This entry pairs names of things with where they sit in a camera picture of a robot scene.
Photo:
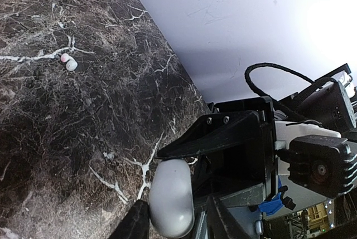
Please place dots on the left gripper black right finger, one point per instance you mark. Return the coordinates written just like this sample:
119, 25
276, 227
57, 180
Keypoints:
220, 222

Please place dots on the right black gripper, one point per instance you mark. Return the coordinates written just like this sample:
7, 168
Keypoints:
237, 141

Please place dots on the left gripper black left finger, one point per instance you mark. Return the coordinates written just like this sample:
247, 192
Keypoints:
135, 224

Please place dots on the white oval charging case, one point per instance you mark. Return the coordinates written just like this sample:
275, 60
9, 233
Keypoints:
171, 206

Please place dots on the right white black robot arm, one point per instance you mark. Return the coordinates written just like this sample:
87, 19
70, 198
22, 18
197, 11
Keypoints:
324, 103

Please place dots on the white earbud near case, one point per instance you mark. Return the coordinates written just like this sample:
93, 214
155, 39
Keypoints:
70, 63

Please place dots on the silver grey computer mouse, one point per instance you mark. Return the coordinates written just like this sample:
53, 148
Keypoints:
259, 227

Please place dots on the blue plastic bin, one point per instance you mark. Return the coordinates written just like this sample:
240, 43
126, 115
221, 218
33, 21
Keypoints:
271, 207

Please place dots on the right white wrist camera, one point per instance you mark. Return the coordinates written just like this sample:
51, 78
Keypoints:
315, 158

